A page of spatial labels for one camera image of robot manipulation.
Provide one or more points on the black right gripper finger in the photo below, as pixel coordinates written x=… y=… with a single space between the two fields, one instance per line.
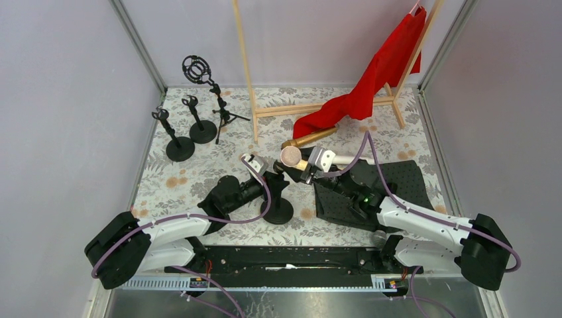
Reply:
x=309 y=154
x=287 y=174

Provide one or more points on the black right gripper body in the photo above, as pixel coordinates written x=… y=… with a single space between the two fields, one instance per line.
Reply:
x=308 y=175

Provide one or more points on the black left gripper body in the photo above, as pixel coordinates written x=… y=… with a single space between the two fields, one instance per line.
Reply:
x=267 y=182

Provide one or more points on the pink microphone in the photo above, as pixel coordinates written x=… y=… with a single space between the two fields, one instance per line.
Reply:
x=291 y=156

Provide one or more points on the black round-base mic stand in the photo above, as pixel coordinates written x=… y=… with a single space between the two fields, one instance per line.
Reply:
x=281 y=210

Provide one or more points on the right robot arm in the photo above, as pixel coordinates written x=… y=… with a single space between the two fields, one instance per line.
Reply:
x=475 y=248

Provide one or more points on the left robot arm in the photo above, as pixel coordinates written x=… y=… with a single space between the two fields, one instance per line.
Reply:
x=128 y=245

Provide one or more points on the gold microphone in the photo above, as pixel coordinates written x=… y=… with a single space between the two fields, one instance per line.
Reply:
x=310 y=138

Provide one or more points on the dark perforated foam mat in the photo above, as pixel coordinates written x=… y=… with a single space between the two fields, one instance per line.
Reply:
x=408 y=180

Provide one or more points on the red cloth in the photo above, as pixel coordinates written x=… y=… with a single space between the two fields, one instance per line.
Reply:
x=386 y=66

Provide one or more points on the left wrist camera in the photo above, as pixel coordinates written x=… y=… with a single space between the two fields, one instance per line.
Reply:
x=256 y=165

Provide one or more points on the wooden rack frame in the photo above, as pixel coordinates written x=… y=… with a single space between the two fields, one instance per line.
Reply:
x=392 y=93

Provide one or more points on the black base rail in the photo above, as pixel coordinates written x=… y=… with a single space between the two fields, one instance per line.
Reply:
x=288 y=261

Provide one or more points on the grey slotted cable duct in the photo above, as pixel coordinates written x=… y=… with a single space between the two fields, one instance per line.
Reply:
x=346 y=283

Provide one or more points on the black tripod shock-mount stand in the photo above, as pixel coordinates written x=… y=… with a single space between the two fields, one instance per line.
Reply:
x=198 y=71

